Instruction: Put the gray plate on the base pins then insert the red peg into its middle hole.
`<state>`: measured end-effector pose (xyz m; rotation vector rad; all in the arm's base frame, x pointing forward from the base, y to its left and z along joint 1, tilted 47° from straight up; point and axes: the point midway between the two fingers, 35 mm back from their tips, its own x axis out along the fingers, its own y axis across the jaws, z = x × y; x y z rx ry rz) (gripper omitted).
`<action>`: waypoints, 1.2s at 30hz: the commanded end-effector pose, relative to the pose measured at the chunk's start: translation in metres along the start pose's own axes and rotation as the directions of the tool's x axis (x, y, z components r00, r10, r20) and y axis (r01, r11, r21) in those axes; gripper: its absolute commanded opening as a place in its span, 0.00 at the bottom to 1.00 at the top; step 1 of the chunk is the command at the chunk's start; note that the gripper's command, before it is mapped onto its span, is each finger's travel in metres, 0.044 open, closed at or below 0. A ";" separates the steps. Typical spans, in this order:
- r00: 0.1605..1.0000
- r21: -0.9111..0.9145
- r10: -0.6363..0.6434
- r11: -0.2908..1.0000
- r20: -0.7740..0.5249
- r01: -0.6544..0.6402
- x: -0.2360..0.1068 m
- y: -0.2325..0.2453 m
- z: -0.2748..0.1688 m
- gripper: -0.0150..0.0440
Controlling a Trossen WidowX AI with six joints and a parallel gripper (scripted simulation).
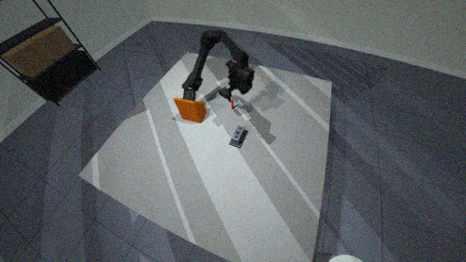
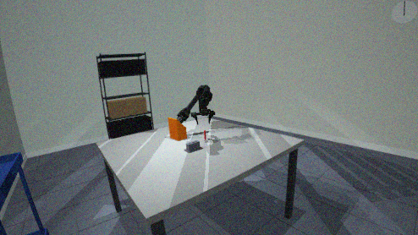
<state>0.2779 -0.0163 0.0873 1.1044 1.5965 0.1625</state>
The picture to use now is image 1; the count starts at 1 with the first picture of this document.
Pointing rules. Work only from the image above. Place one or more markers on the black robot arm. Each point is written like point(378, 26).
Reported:
point(239, 70)

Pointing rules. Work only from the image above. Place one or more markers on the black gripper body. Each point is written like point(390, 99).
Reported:
point(226, 92)

